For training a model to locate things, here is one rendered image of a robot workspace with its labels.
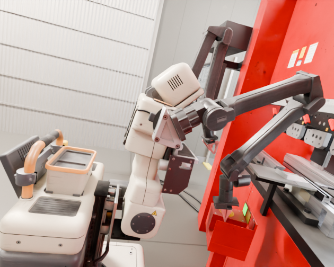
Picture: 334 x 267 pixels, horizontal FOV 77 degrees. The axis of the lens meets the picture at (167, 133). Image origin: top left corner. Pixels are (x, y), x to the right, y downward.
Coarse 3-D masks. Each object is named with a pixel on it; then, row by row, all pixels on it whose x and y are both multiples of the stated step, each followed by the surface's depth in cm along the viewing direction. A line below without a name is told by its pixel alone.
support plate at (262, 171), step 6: (252, 168) 104; (258, 168) 105; (264, 168) 108; (270, 168) 110; (258, 174) 96; (264, 174) 98; (270, 174) 100; (276, 174) 103; (294, 174) 110; (276, 180) 95; (282, 180) 96; (288, 180) 98; (300, 186) 94; (306, 186) 95; (312, 186) 97
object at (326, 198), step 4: (308, 180) 105; (312, 184) 101; (316, 192) 94; (320, 192) 92; (324, 192) 93; (316, 196) 94; (320, 196) 91; (324, 196) 89; (328, 196) 90; (324, 200) 90; (328, 200) 89
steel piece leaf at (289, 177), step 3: (276, 168) 106; (276, 171) 106; (279, 171) 104; (279, 174) 103; (282, 174) 101; (285, 174) 99; (288, 174) 107; (285, 177) 99; (288, 177) 101; (291, 177) 102; (294, 177) 104; (291, 180) 99; (294, 180) 99; (297, 180) 101; (300, 180) 102
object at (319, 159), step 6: (318, 150) 101; (324, 150) 96; (312, 156) 104; (318, 156) 100; (324, 156) 95; (330, 156) 94; (312, 162) 104; (318, 162) 99; (324, 162) 95; (318, 168) 99
